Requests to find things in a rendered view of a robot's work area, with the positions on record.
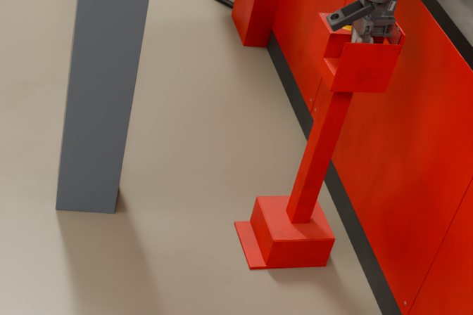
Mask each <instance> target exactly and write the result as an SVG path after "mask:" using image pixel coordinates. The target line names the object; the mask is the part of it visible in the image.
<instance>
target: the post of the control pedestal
mask: <svg viewBox="0 0 473 315"><path fill-rule="evenodd" d="M352 96H353V92H337V91H330V90H329V89H328V87H327V85H325V88H324V91H323V95H322V98H321V101H320V104H319V107H318V110H317V114H316V116H315V120H314V123H313V127H312V129H311V132H310V135H309V139H308V142H307V145H306V147H305V152H304V154H303V158H302V160H301V164H300V167H299V170H298V174H297V176H296V180H295V183H294V187H293V189H292V192H291V196H290V198H289V202H288V205H287V207H286V213H287V214H288V217H289V220H290V222H291V223H292V224H302V223H309V221H310V218H311V216H312V213H313V210H314V207H315V203H316V201H317V197H318V195H319V193H320V189H321V187H322V183H323V181H324V177H325V174H326V172H327V168H328V166H329V163H330V160H331V158H332V154H333V152H334V148H335V145H336V142H337V139H338V137H339V134H340V131H341V128H342V125H343V121H344V119H345V116H346V113H347V111H348V107H349V105H350V102H351V99H352Z"/></svg>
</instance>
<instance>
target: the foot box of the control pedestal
mask: <svg viewBox="0 0 473 315"><path fill-rule="evenodd" d="M289 198H290V195H284V196H257V197H256V201H255V205H254V207H253V211H252V215H251V219H250V221H235V222H234V226H235V229H236V232H237V234H238V237H239V240H240V243H241V246H242V249H243V251H244V255H245V258H246V261H247V263H248V267H249V269H283V268H301V267H319V266H326V265H327V264H326V263H327V260H328V258H329V255H330V252H331V251H332V247H333V245H334V241H335V240H336V239H335V237H334V234H333V233H332V230H331V228H330V226H329V224H328V222H327V219H326V217H325V215H324V213H323V211H322V208H321V207H320V204H319V202H318V200H317V201H316V203H315V207H314V210H313V213H312V216H311V218H310V221H309V223H302V224H292V223H291V222H290V220H289V217H288V214H287V213H286V207H287V205H288V202H289Z"/></svg>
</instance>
